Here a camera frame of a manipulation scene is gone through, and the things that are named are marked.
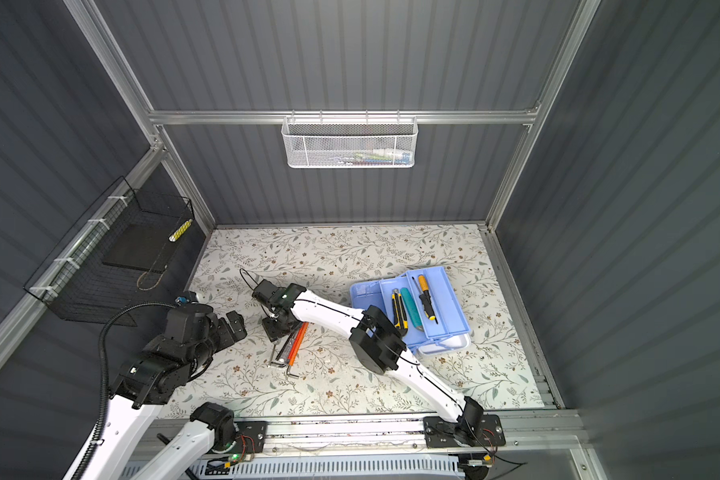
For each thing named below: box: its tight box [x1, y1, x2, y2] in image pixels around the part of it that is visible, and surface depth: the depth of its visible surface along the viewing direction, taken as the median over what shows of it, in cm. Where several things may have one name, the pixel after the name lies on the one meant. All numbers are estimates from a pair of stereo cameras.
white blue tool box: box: [350, 266, 471, 355], surface depth 88 cm
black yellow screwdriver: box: [418, 274, 439, 325], surface depth 88 cm
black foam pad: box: [102, 219, 183, 274], surface depth 78 cm
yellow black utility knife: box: [391, 288, 409, 333], surface depth 91 cm
